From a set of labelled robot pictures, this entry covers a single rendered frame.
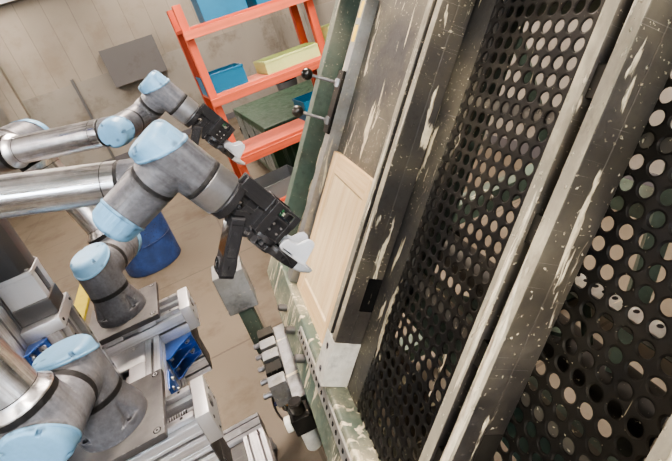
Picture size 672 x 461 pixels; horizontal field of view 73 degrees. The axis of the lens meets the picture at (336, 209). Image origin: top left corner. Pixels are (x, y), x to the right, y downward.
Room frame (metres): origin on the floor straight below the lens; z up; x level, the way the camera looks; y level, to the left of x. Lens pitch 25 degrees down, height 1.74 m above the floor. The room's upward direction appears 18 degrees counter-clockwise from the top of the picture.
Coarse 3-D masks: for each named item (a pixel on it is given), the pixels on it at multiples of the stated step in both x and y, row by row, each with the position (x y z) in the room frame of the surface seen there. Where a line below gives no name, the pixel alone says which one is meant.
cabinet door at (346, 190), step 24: (336, 168) 1.32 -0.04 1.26; (360, 168) 1.19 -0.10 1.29; (336, 192) 1.26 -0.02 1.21; (360, 192) 1.09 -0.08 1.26; (336, 216) 1.20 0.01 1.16; (360, 216) 1.05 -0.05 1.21; (312, 240) 1.33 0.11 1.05; (336, 240) 1.15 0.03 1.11; (312, 264) 1.27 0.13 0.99; (336, 264) 1.10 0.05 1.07; (312, 288) 1.21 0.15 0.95; (336, 288) 1.04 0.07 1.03; (312, 312) 1.14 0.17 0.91
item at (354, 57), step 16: (368, 0) 1.44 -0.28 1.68; (368, 16) 1.44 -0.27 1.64; (352, 32) 1.48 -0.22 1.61; (368, 32) 1.44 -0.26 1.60; (352, 48) 1.44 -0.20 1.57; (352, 64) 1.43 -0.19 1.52; (352, 80) 1.43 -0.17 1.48; (336, 112) 1.41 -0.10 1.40; (336, 128) 1.41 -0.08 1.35; (336, 144) 1.41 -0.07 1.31; (320, 160) 1.42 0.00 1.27; (320, 176) 1.40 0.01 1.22; (320, 192) 1.39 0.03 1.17; (304, 224) 1.39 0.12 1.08; (288, 272) 1.40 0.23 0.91
